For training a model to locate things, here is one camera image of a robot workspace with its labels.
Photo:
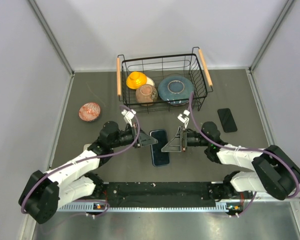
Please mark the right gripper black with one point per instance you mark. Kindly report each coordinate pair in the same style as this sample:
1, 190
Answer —
179, 143

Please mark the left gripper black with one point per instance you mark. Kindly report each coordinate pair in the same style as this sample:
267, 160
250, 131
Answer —
143, 139

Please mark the blue smartphone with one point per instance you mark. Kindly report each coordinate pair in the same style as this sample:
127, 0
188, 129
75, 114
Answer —
158, 157

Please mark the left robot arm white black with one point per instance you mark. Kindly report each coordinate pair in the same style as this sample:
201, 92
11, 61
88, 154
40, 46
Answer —
46, 192

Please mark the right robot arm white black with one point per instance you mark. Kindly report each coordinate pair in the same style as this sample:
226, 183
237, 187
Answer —
270, 170

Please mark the brown ceramic bowl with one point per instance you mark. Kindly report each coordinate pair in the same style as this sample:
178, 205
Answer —
146, 95

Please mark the blue ceramic plate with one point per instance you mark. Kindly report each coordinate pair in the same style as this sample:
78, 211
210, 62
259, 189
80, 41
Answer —
175, 90

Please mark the black smartphone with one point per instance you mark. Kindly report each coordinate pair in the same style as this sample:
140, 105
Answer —
227, 120

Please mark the white bowl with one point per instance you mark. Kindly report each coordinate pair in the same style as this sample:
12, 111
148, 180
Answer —
150, 82

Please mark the yellow bowl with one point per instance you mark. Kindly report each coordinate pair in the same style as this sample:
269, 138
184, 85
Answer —
135, 80

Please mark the red patterned bowl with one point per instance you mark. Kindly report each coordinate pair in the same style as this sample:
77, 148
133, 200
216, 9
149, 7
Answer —
89, 112

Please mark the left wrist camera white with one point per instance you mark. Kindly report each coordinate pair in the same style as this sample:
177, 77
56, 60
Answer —
128, 116

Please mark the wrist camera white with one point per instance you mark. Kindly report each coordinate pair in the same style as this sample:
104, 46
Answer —
184, 117
128, 116

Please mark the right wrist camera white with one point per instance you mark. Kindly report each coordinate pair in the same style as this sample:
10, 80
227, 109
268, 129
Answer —
184, 117

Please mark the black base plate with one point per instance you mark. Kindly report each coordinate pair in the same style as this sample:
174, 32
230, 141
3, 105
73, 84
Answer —
122, 190

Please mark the black wire dish basket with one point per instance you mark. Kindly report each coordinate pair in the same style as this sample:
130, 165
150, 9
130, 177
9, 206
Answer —
191, 65

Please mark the slotted cable duct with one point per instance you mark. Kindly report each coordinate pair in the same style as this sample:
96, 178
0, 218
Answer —
97, 207

